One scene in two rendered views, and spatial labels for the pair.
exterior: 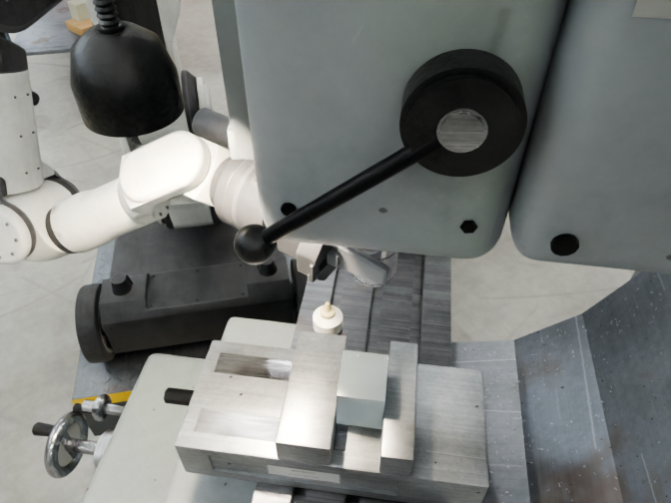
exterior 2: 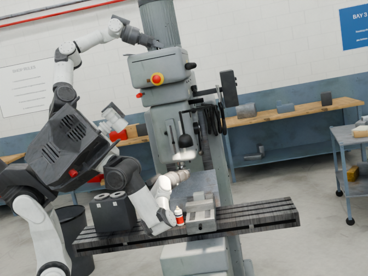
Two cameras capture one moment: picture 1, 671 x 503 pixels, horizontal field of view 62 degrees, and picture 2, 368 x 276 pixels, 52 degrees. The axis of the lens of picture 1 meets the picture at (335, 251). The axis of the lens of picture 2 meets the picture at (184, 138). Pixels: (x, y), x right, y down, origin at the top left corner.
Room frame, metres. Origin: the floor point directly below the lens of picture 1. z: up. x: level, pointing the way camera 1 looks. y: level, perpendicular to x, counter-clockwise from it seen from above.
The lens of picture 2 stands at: (0.42, 1.95, 1.79)
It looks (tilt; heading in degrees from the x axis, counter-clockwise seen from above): 10 degrees down; 268
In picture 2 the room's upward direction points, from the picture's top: 11 degrees counter-clockwise
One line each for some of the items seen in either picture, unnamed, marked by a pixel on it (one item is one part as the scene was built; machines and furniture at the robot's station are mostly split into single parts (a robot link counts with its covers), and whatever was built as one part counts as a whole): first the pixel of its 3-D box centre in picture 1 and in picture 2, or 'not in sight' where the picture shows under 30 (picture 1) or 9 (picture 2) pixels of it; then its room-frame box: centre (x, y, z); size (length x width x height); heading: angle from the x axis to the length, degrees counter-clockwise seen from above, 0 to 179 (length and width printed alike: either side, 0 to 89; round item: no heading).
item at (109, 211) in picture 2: not in sight; (113, 211); (0.84, -0.14, 1.06); 0.22 x 0.12 x 0.20; 165
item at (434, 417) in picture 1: (335, 411); (201, 210); (0.35, 0.00, 1.01); 0.35 x 0.15 x 0.11; 82
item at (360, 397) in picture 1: (362, 389); (199, 197); (0.34, -0.03, 1.07); 0.06 x 0.05 x 0.06; 172
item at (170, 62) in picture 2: not in sight; (162, 67); (0.40, -0.05, 1.81); 0.47 x 0.26 x 0.16; 82
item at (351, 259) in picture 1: (357, 265); not in sight; (0.38, -0.02, 1.23); 0.06 x 0.02 x 0.03; 57
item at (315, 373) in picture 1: (314, 393); (200, 205); (0.35, 0.02, 1.05); 0.15 x 0.06 x 0.04; 172
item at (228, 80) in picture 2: not in sight; (229, 87); (0.03, -0.29, 1.62); 0.20 x 0.09 x 0.21; 82
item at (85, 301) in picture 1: (98, 322); not in sight; (0.89, 0.60, 0.50); 0.20 x 0.05 x 0.20; 10
